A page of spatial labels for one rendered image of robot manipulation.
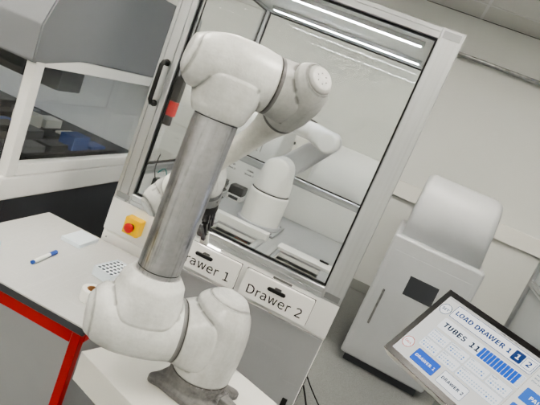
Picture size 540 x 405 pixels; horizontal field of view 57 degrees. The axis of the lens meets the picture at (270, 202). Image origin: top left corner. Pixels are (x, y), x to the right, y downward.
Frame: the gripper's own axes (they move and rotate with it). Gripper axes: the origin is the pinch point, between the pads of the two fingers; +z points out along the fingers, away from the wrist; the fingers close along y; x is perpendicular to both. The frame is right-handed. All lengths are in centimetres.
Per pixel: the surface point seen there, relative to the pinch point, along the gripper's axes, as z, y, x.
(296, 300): 15.7, 3.6, -39.0
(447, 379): -10, -14, -92
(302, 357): 34, -7, -50
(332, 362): 176, 76, -69
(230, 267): 15.6, 3.5, -10.4
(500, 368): -17, -8, -103
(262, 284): 16.1, 3.2, -24.8
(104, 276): 8.0, -28.2, 23.2
